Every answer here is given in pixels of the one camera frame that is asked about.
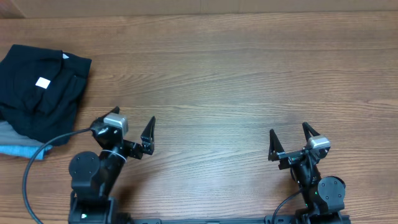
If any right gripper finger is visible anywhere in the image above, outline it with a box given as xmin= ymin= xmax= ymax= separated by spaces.
xmin=268 ymin=129 xmax=285 ymax=161
xmin=302 ymin=122 xmax=320 ymax=141

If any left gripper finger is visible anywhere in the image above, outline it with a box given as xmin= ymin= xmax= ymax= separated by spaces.
xmin=141 ymin=116 xmax=155 ymax=155
xmin=99 ymin=106 xmax=120 ymax=120

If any black t-shirt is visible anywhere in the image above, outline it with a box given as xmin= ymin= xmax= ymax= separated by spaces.
xmin=1 ymin=44 xmax=92 ymax=142

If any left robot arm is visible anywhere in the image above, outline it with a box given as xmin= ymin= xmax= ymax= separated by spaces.
xmin=68 ymin=107 xmax=155 ymax=224

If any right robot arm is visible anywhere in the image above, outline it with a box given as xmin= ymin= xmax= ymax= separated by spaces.
xmin=264 ymin=122 xmax=351 ymax=224

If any folded blue garment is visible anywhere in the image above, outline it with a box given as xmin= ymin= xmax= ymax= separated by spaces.
xmin=0 ymin=145 xmax=53 ymax=160

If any folded grey garment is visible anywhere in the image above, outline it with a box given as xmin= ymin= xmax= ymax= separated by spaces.
xmin=1 ymin=121 xmax=43 ymax=146

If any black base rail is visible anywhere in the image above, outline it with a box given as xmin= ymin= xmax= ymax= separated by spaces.
xmin=124 ymin=214 xmax=352 ymax=224

